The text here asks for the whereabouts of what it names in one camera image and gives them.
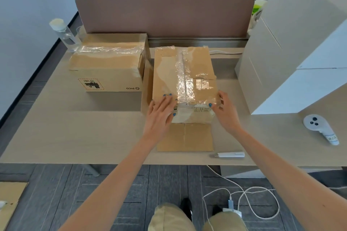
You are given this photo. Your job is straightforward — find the mauve desk divider panel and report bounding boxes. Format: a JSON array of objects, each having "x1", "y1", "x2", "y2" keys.
[{"x1": 75, "y1": 0, "x2": 255, "y2": 48}]

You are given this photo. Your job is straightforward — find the person's left forearm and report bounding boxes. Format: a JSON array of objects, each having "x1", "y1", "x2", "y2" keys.
[{"x1": 58, "y1": 133, "x2": 163, "y2": 231}]

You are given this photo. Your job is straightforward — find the white round floor object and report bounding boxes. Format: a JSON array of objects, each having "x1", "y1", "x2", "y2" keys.
[{"x1": 223, "y1": 208, "x2": 242, "y2": 218}]

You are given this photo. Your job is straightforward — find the white floor cable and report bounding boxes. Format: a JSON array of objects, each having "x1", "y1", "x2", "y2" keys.
[{"x1": 202, "y1": 164, "x2": 280, "y2": 228}]

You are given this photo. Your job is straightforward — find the white utility knife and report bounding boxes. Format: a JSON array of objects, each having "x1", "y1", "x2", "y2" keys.
[{"x1": 209, "y1": 152, "x2": 245, "y2": 158}]

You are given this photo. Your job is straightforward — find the brown cardboard box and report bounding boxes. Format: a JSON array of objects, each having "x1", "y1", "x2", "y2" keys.
[
  {"x1": 68, "y1": 33, "x2": 151, "y2": 92},
  {"x1": 141, "y1": 45, "x2": 220, "y2": 152},
  {"x1": 0, "y1": 182, "x2": 29, "y2": 231}
]

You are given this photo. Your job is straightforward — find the clear bottle white cap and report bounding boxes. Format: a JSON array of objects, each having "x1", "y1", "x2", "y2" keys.
[{"x1": 49, "y1": 19, "x2": 82, "y2": 51}]

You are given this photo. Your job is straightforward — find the white desk cable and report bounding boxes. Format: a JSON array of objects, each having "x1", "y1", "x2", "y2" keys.
[{"x1": 210, "y1": 50, "x2": 243, "y2": 56}]

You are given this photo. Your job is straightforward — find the person's right forearm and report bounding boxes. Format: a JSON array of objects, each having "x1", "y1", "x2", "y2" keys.
[{"x1": 230, "y1": 128, "x2": 347, "y2": 231}]

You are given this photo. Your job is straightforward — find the small clear glass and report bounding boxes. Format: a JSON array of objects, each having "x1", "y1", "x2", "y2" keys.
[{"x1": 76, "y1": 26, "x2": 87, "y2": 42}]

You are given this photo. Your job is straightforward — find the person's right hand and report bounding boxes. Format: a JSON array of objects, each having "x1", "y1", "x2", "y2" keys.
[{"x1": 209, "y1": 90, "x2": 242, "y2": 135}]

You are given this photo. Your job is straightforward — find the white handheld controller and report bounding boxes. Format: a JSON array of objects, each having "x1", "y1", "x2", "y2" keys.
[{"x1": 303, "y1": 114, "x2": 340, "y2": 146}]

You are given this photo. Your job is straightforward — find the person's left hand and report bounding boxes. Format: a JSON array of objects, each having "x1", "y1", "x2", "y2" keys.
[{"x1": 142, "y1": 94, "x2": 178, "y2": 142}]

